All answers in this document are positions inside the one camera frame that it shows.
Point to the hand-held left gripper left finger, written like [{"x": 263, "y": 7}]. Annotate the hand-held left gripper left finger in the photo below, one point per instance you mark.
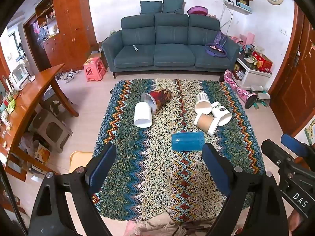
[{"x": 102, "y": 167}]

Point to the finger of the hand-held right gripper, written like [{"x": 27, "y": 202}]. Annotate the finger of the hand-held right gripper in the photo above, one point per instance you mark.
[
  {"x": 280, "y": 159},
  {"x": 294, "y": 145}
]

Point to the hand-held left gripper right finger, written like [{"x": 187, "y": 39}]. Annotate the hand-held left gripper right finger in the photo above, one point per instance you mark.
[{"x": 215, "y": 169}]

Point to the blue translucent plastic cup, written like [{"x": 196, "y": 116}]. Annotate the blue translucent plastic cup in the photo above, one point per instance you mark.
[{"x": 188, "y": 141}]

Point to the brown paper cup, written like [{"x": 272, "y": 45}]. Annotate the brown paper cup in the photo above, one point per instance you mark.
[{"x": 205, "y": 123}]

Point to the white leaf print cup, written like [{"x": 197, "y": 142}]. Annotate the white leaf print cup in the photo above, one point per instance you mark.
[{"x": 221, "y": 110}]

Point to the plain white cup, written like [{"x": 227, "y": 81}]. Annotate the plain white cup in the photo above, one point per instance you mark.
[{"x": 143, "y": 111}]

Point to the checked paper cup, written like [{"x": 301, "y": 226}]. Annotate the checked paper cup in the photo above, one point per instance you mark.
[{"x": 203, "y": 100}]

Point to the red patterned cup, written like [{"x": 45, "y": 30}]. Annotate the red patterned cup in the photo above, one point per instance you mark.
[{"x": 161, "y": 97}]

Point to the yellow plastic stool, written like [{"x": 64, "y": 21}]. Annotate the yellow plastic stool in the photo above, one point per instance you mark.
[{"x": 78, "y": 161}]

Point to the zigzag knitted blanket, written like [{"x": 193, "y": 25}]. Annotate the zigzag knitted blanket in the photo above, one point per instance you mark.
[{"x": 152, "y": 177}]

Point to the green slippers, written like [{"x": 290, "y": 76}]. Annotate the green slippers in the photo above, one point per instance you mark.
[{"x": 262, "y": 99}]

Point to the wooden door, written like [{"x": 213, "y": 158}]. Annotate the wooden door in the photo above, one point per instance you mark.
[{"x": 295, "y": 78}]

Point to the grey plastic stool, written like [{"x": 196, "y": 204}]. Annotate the grey plastic stool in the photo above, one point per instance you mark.
[{"x": 44, "y": 120}]

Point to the pink patterned bag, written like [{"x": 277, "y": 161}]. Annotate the pink patterned bag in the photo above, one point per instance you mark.
[{"x": 238, "y": 92}]

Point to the white side cabinet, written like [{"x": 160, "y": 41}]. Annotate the white side cabinet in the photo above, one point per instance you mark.
[{"x": 256, "y": 77}]

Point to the beige fringed cloth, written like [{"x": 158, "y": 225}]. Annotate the beige fringed cloth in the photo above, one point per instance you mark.
[{"x": 160, "y": 226}]

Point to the dark grey stool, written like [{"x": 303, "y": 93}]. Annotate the dark grey stool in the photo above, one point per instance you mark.
[{"x": 53, "y": 100}]

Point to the red cardboard box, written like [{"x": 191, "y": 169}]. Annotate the red cardboard box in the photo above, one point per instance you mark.
[{"x": 263, "y": 62}]

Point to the row of shoes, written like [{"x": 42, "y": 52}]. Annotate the row of shoes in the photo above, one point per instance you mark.
[{"x": 67, "y": 75}]

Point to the wooden table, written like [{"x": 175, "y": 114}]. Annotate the wooden table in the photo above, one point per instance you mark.
[{"x": 32, "y": 95}]

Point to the pink plastic stool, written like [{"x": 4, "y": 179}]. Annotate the pink plastic stool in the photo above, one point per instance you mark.
[{"x": 93, "y": 65}]

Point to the pink plastic toy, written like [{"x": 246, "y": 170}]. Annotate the pink plastic toy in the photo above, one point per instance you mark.
[{"x": 246, "y": 40}]

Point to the white table appliance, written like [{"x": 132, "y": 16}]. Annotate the white table appliance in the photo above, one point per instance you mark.
[{"x": 18, "y": 77}]

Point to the teal fabric sofa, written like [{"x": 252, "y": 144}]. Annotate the teal fabric sofa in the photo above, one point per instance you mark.
[{"x": 172, "y": 51}]

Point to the purple cloth bag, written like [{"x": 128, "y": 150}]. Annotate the purple cloth bag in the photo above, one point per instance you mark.
[{"x": 220, "y": 39}]

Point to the wooden cabinet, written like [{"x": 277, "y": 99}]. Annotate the wooden cabinet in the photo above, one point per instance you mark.
[{"x": 71, "y": 17}]

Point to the purple round cushion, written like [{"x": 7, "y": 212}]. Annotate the purple round cushion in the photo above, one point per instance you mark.
[{"x": 197, "y": 11}]

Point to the teal cushion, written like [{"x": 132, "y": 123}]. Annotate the teal cushion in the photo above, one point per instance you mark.
[
  {"x": 150, "y": 7},
  {"x": 173, "y": 5}
]

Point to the wall shelf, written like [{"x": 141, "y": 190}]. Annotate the wall shelf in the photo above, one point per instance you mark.
[{"x": 242, "y": 1}]

